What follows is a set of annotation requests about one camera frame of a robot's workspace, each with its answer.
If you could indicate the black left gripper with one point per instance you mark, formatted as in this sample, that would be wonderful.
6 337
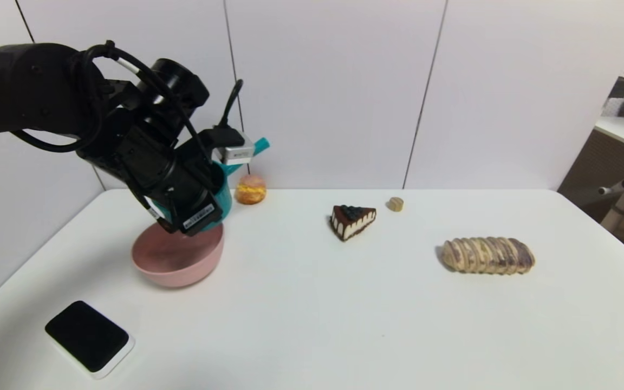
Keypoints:
200 218

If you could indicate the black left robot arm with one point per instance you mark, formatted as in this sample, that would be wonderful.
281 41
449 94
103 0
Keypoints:
19 92

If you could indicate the pink bowl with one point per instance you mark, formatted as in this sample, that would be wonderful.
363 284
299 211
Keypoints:
176 266

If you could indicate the orange cream puff toy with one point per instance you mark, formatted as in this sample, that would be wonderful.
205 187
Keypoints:
251 192

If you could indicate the chocolate blueberry cake slice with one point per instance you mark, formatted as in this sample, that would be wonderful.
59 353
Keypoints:
351 223

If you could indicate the black pad on white base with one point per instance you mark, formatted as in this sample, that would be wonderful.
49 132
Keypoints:
88 336

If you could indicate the small wooden cylinder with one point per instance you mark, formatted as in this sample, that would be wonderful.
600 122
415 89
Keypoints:
395 204

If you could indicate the striped bread loaf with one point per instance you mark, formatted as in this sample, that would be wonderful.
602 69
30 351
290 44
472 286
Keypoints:
486 255

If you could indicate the brown perforated desk panel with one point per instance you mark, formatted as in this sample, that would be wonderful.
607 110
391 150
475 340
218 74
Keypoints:
588 173

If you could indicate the grey monitor corner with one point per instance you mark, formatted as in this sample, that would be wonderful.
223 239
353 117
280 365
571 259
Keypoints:
618 88

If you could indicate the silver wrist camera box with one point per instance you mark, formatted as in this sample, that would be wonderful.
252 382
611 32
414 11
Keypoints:
236 155

